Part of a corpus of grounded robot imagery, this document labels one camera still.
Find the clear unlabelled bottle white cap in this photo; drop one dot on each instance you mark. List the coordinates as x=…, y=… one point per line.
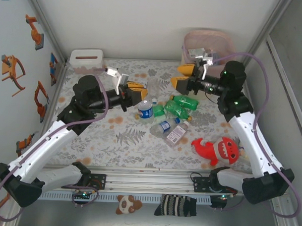
x=152, y=87

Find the green bottle yellow cap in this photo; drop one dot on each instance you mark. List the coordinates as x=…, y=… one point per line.
x=184, y=101
x=177, y=109

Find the clear bottle pepsi label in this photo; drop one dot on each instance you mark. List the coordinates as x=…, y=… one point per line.
x=146, y=113

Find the small clear bottle blue label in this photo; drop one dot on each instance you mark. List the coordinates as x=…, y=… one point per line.
x=164, y=126

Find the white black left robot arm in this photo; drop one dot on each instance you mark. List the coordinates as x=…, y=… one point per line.
x=49, y=145

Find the beige bin with pink liner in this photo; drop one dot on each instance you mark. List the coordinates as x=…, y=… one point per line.
x=193, y=42

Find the white tissue box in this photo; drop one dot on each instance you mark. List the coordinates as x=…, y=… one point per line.
x=85, y=63

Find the floral table mat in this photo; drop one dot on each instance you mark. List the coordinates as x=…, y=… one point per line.
x=129, y=161

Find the red shark plush toy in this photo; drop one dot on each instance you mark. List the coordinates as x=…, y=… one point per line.
x=214, y=150

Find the green circuit board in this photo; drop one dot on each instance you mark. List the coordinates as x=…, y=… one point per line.
x=218, y=201
x=82, y=195

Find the brown white panda plush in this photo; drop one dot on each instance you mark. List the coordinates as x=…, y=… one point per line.
x=128, y=204

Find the black white striped sock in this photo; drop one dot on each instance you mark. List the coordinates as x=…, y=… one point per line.
x=175, y=205

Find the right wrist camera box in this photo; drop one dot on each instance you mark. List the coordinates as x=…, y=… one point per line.
x=196, y=53

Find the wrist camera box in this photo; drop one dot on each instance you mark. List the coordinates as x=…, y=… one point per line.
x=196, y=53
x=115, y=73

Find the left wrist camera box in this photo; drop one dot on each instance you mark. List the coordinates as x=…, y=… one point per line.
x=115, y=73

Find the blue orange wall sticker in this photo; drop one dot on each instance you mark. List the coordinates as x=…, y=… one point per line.
x=53, y=67

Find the aluminium frame post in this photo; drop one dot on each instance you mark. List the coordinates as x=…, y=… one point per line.
x=279, y=11
x=46, y=22

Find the orange claw wall sticker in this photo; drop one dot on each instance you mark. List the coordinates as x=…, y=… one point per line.
x=8, y=68

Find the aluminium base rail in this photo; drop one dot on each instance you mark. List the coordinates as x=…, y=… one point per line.
x=151, y=182

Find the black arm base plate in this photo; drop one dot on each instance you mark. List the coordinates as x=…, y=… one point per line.
x=99, y=181
x=200, y=185

